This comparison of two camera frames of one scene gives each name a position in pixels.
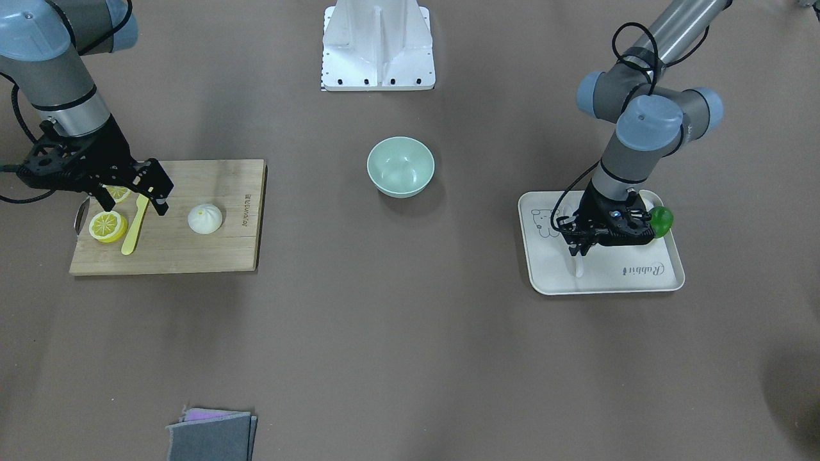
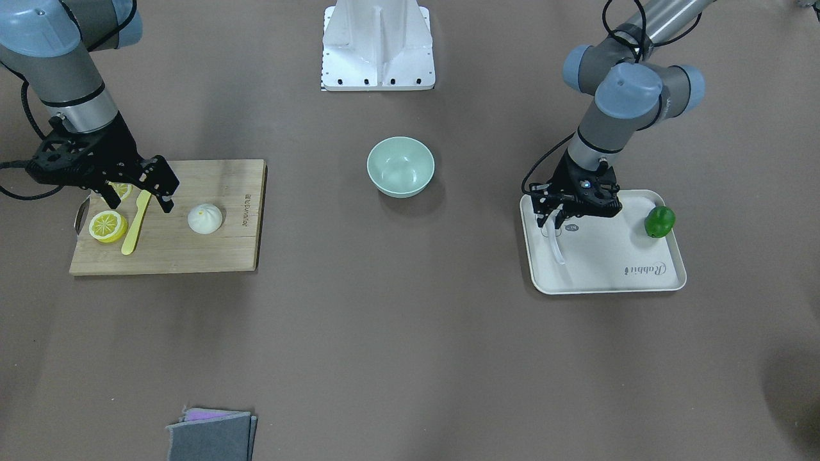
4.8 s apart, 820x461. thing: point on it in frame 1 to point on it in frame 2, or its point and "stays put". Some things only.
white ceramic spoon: x=579 y=266 to x=550 y=216
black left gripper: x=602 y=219 to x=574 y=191
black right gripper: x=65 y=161 stays put
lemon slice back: x=118 y=193 stays put
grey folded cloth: x=211 y=435 stays put
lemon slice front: x=107 y=226 stays put
